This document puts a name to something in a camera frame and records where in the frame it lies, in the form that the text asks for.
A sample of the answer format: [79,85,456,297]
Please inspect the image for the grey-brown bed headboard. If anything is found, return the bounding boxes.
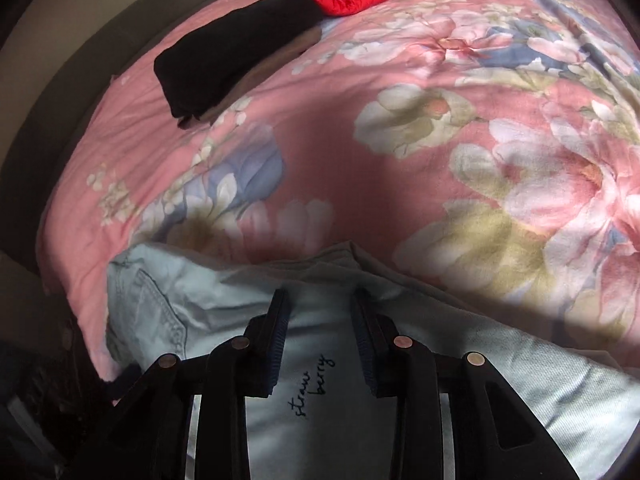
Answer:
[0,0,261,261]

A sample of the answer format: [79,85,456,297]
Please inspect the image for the pink floral blanket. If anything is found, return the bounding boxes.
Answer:
[37,0,640,401]

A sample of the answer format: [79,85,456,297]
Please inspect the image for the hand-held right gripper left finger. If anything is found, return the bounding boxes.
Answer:
[75,287,291,480]

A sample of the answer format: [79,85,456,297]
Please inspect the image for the light blue denim pants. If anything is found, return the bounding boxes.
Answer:
[105,240,640,480]

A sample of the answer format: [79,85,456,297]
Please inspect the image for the black folded garment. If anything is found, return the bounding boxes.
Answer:
[154,0,326,118]

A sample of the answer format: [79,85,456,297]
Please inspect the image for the brown folded garment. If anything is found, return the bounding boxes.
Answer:
[177,25,326,128]

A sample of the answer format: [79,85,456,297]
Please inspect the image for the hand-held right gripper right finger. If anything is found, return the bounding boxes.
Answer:
[350,287,583,480]

